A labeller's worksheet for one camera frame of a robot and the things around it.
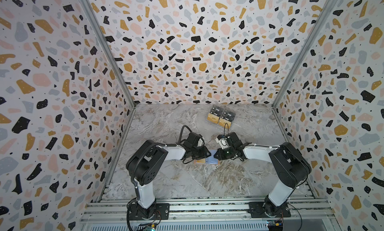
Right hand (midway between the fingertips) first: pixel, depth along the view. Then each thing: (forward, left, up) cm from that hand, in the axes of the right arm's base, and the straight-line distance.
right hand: (214, 153), depth 92 cm
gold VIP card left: (+27, 0, +1) cm, 27 cm away
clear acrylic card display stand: (+24, -6, +1) cm, 25 cm away
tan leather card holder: (-3, +4, -3) cm, 6 cm away
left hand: (-1, +1, +2) cm, 2 cm away
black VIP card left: (+30, -2, +6) cm, 31 cm away
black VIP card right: (+27, -10, +4) cm, 29 cm away
